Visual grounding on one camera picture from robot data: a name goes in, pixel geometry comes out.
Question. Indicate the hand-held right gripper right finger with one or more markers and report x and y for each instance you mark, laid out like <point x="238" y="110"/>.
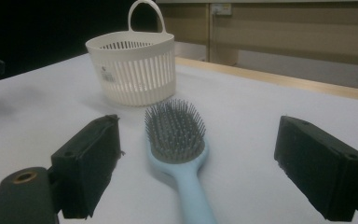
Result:
<point x="320" y="168"/>

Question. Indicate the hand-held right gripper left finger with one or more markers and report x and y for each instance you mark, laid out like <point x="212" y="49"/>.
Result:
<point x="87" y="161"/>

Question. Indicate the white slotted plastic basket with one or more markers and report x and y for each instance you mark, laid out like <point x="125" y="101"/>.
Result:
<point x="136" y="77"/>

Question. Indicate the light blue hairbrush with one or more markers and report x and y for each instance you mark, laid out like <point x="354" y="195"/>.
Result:
<point x="192" y="193"/>

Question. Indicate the white table cover sheet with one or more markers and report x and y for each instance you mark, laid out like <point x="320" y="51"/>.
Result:
<point x="245" y="124"/>

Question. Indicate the light wooden bench furniture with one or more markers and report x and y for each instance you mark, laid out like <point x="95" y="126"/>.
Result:
<point x="292" y="31"/>

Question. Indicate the black curtain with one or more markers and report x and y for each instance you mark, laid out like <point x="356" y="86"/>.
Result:
<point x="43" y="28"/>

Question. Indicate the small white label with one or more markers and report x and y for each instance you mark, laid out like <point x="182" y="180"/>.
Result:
<point x="221" y="8"/>

